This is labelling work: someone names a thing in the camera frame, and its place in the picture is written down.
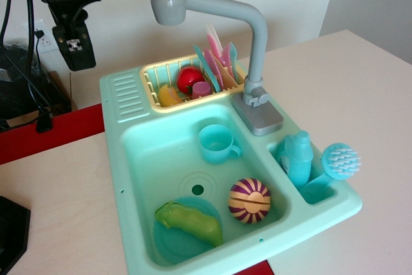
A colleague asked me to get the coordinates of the red toy tomato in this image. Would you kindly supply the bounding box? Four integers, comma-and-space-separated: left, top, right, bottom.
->
176, 66, 205, 96

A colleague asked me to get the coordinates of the black base corner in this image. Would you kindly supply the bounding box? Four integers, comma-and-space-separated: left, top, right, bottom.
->
1, 196, 31, 274

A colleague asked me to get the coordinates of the white wall outlet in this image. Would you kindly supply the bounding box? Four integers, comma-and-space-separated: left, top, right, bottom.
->
22, 19, 61, 55

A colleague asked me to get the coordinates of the pink toy cup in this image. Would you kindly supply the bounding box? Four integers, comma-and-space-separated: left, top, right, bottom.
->
192, 81, 212, 99

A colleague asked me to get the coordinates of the black cable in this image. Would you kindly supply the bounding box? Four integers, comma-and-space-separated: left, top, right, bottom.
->
0, 0, 52, 118

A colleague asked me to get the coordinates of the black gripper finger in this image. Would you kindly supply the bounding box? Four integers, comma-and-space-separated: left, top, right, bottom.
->
52, 21, 96, 71

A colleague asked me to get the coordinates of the yellow dish rack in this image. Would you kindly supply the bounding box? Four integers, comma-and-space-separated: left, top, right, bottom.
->
140, 54, 247, 113

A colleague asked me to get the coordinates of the green toy pepper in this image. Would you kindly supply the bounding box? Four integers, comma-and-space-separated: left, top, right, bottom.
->
154, 201, 223, 247

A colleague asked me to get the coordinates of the white toy plate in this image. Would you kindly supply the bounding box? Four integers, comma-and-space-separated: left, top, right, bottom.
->
206, 23, 223, 59

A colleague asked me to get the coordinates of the black clamp on table edge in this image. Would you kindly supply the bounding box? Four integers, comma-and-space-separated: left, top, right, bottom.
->
36, 112, 53, 133

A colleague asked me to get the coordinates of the grey toy faucet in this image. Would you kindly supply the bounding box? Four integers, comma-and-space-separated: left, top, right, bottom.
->
151, 0, 283, 136

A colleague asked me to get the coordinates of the teal toy cup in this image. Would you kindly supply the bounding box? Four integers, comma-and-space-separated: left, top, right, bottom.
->
198, 124, 242, 164

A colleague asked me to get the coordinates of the teal toy soap bottle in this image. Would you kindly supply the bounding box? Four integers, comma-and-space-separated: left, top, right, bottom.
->
278, 131, 314, 190

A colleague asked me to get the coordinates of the yellow toy fruit slice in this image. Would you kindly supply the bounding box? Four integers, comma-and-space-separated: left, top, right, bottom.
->
158, 85, 182, 107

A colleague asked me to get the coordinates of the purple striped toy onion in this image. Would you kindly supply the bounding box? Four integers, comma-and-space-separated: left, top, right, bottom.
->
227, 178, 271, 224

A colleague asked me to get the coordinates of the mint green toy sink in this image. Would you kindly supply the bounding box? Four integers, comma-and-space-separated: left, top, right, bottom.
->
100, 66, 362, 274

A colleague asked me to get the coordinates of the pink toy plate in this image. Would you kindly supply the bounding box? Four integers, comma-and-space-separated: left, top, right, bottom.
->
203, 33, 233, 84

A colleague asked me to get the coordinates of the teal toy scrub brush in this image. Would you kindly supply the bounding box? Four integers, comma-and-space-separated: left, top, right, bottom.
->
300, 143, 361, 204

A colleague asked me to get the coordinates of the teal toy plate upright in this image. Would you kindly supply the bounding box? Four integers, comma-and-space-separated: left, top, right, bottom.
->
193, 44, 221, 93

